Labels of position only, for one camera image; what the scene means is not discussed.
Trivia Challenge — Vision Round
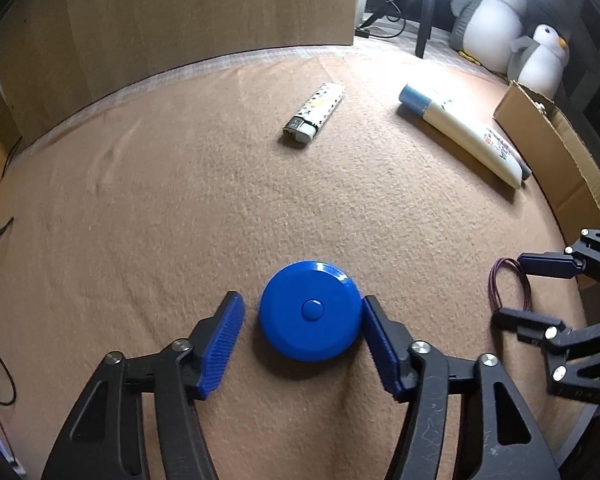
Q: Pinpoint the cardboard box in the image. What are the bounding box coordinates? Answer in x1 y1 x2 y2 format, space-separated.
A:
494 80 600 293

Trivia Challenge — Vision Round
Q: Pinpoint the purple wire loop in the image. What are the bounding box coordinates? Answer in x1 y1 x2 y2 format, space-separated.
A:
489 257 532 318

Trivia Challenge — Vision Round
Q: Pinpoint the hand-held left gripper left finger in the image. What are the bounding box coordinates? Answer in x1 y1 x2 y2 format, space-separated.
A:
40 291 245 480

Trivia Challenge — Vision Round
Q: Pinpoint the black tripod with cables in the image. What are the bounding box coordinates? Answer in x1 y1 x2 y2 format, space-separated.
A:
370 0 481 58

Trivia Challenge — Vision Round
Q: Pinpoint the small penguin plush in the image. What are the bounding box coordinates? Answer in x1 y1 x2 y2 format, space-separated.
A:
507 24 571 100

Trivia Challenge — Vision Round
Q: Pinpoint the large penguin plush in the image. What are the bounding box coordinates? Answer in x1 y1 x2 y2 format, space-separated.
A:
449 0 528 77

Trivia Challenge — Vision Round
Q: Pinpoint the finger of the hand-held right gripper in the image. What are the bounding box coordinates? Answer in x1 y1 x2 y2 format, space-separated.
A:
517 229 600 292
491 307 600 403

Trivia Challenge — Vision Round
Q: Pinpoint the white patterned lighter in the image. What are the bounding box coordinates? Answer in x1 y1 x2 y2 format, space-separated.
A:
281 82 347 145

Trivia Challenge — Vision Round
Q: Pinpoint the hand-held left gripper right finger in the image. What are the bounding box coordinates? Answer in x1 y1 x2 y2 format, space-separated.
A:
362 296 563 480

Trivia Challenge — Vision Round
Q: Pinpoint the blue round tape measure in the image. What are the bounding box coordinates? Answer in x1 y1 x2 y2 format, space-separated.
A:
258 260 363 362

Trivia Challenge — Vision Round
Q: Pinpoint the large cardboard sheet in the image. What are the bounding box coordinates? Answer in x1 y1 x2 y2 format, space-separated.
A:
0 0 366 148

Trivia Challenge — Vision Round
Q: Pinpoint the white bottle blue cap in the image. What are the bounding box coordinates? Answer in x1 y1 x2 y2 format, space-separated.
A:
399 84 525 190

